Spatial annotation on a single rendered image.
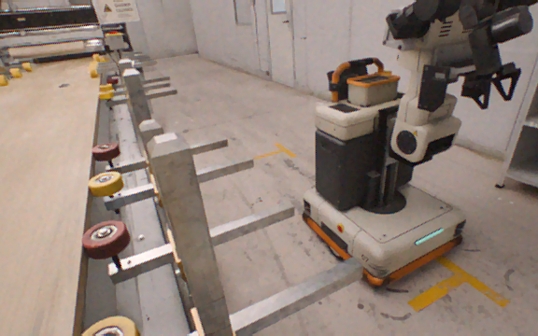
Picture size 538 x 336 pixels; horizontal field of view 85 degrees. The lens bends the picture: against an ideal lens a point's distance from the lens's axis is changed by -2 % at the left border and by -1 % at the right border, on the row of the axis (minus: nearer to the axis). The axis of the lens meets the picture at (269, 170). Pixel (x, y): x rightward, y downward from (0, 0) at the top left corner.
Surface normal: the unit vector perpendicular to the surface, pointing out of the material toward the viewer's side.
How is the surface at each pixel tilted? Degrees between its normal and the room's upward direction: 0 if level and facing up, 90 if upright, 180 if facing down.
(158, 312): 0
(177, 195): 90
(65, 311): 0
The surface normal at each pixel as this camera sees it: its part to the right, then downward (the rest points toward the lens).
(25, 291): -0.08, -0.88
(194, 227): 0.44, 0.40
